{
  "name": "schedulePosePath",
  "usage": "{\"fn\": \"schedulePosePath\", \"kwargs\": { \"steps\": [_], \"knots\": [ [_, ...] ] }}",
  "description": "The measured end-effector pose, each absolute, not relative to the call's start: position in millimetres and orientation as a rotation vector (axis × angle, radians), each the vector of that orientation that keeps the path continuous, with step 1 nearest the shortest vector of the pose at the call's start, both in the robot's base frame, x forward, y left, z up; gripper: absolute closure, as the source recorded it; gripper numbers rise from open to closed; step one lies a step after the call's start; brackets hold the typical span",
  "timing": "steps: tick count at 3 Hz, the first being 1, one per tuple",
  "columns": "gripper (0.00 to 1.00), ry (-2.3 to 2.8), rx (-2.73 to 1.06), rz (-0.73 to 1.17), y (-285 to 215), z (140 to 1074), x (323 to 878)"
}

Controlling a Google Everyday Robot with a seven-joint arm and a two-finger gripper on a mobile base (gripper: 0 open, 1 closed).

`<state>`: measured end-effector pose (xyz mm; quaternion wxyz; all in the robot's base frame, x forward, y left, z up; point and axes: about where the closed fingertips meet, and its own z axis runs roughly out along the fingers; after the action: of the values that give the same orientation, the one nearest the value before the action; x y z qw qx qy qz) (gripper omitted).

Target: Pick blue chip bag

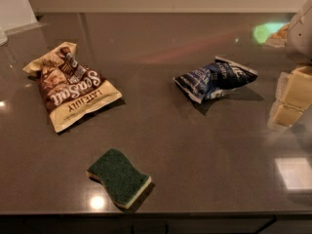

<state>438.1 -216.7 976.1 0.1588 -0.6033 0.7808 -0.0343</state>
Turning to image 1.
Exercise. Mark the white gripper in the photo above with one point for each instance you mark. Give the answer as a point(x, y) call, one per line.
point(301, 38)

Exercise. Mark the blue chip bag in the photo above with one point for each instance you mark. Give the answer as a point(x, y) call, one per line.
point(215, 80)

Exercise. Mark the brown sea salt chip bag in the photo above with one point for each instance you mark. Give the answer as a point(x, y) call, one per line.
point(69, 89)

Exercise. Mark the green and yellow sponge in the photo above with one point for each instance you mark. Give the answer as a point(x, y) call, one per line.
point(121, 180)

